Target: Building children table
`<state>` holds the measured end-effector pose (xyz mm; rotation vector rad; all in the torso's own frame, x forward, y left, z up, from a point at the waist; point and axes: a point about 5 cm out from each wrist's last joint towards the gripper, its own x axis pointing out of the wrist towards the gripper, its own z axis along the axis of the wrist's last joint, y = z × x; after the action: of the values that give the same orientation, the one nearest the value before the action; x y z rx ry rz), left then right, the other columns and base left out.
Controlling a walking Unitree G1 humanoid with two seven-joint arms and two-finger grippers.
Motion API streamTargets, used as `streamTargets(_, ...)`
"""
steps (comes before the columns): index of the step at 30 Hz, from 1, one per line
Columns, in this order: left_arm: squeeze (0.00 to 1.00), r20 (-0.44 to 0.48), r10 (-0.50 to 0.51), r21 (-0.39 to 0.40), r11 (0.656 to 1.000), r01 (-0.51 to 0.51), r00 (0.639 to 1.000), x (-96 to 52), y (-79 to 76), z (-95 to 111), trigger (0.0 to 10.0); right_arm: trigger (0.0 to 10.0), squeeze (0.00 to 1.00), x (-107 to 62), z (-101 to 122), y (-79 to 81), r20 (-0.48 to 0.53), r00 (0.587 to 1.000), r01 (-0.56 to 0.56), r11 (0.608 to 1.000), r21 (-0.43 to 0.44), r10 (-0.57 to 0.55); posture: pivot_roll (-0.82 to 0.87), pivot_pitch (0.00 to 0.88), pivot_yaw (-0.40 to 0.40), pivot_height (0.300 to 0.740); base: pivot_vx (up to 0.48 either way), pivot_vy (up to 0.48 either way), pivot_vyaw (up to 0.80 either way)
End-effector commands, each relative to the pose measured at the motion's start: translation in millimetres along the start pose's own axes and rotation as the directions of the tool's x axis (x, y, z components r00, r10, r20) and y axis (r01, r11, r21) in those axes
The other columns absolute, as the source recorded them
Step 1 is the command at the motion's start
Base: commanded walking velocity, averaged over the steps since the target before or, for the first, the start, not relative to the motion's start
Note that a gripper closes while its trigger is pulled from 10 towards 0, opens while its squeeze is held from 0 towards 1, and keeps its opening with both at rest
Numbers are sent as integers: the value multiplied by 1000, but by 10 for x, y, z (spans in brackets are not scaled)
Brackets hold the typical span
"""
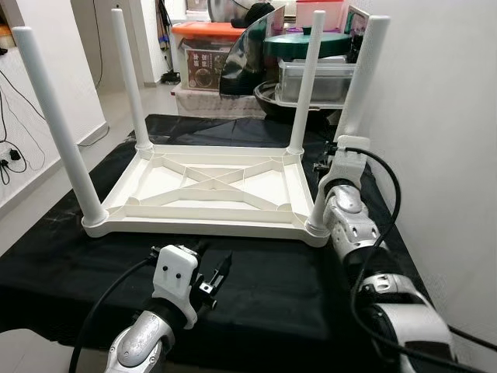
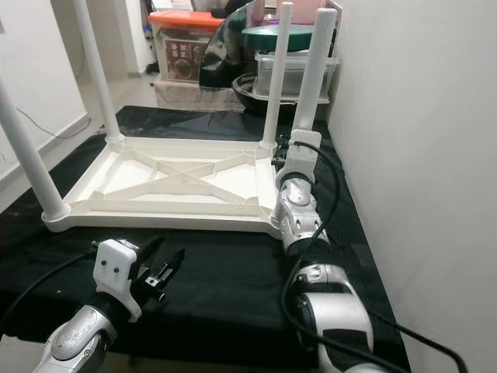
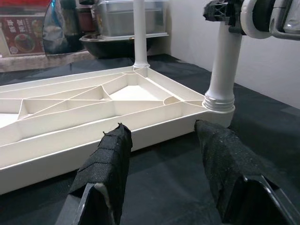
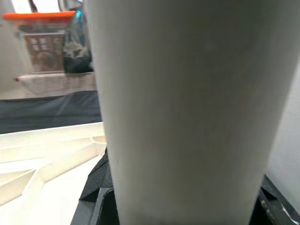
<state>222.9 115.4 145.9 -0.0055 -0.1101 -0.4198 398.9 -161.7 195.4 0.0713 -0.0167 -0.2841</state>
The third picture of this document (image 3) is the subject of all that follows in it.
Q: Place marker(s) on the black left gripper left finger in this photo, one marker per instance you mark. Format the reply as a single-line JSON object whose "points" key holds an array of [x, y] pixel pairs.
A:
{"points": [[105, 168]]}

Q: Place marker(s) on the black round basin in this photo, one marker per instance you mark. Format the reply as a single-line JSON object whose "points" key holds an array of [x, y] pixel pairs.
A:
{"points": [[105, 48]]}

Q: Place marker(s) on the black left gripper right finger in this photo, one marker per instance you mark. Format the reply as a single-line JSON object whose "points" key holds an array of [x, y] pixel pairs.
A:
{"points": [[225, 159]]}

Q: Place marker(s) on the clear plastic storage box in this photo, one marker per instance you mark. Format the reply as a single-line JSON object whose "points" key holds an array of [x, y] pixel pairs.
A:
{"points": [[122, 21]]}

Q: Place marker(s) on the black tablecloth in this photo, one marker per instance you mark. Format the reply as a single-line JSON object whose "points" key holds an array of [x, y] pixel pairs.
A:
{"points": [[164, 187]]}

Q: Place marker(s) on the white plastic table leg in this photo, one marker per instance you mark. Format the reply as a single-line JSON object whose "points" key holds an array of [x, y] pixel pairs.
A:
{"points": [[140, 32], [226, 65]]}

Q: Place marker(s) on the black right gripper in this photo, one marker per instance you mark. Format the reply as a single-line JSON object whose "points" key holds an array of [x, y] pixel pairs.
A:
{"points": [[234, 16]]}

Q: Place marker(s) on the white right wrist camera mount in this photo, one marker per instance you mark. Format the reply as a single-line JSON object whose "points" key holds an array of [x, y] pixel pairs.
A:
{"points": [[255, 21]]}

